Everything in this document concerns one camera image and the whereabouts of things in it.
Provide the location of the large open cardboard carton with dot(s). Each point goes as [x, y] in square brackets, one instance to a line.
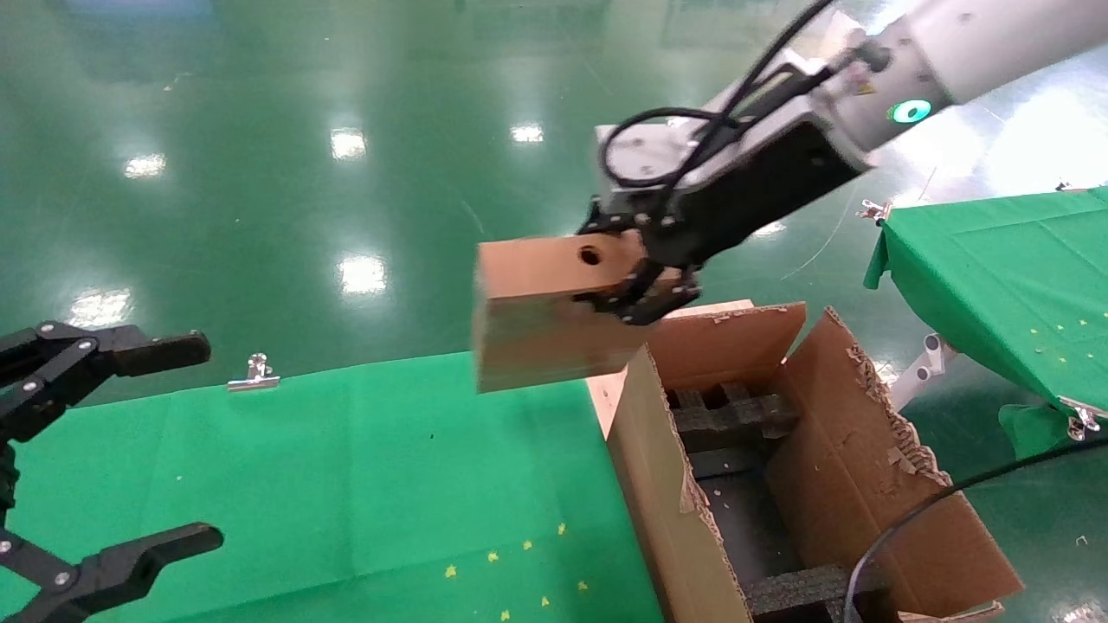
[866, 484]

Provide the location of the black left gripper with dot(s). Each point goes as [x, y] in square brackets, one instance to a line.
[5, 480]

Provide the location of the small brown cardboard box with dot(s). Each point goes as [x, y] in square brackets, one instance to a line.
[537, 337]

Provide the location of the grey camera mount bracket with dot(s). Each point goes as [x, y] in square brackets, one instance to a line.
[801, 62]

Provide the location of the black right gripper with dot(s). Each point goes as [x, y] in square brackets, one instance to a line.
[753, 190]

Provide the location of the white table leg brace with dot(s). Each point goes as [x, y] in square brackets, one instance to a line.
[928, 359]

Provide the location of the green table cloth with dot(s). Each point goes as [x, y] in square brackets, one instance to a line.
[995, 277]
[303, 476]

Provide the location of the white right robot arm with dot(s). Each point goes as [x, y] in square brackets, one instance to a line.
[995, 43]

